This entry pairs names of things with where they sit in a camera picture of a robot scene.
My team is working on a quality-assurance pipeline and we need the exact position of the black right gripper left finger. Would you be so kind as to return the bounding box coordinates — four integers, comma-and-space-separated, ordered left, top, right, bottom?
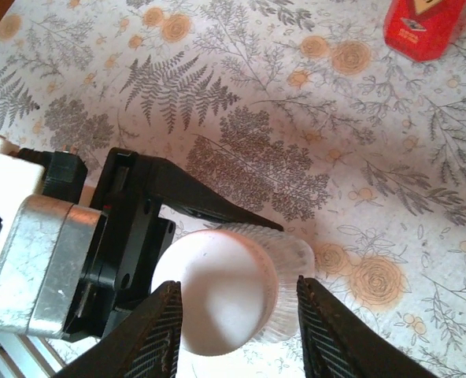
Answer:
54, 280, 183, 378

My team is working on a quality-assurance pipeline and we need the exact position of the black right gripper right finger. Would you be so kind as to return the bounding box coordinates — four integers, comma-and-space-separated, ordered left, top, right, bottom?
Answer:
295, 275, 438, 378

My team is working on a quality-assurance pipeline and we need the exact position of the large white bottle cap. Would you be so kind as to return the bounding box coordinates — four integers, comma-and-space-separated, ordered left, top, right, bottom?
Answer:
150, 227, 316, 358

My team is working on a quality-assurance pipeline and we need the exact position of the red plastic bottle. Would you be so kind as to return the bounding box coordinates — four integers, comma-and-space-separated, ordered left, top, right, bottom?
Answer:
383, 0, 466, 63

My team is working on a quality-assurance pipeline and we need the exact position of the floral tablecloth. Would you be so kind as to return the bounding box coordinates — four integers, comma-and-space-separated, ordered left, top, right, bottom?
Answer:
0, 0, 466, 378

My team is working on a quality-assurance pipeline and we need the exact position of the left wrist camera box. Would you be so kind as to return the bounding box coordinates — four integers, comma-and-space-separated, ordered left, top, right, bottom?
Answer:
0, 133, 104, 339

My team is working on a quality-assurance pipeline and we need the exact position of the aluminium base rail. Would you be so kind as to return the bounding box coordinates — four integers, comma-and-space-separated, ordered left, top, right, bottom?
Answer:
0, 332, 67, 378

